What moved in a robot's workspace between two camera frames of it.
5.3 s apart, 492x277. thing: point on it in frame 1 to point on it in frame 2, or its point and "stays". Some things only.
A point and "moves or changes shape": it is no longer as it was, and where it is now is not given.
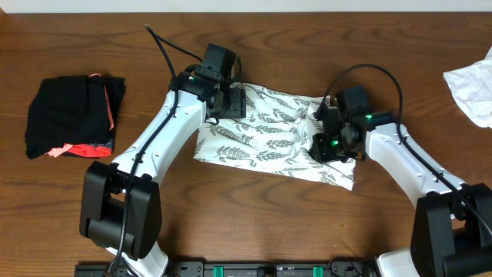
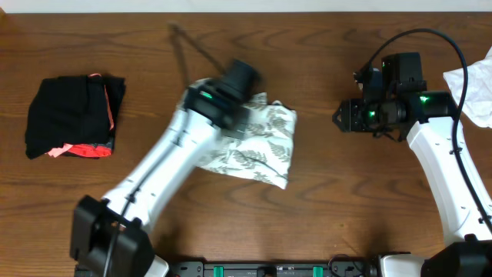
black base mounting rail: [327, 268] stays
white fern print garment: [275, 137] moves or changes shape
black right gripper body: [324, 146] to [354, 116]
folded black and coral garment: [74, 115] stays
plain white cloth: [471, 89] stays
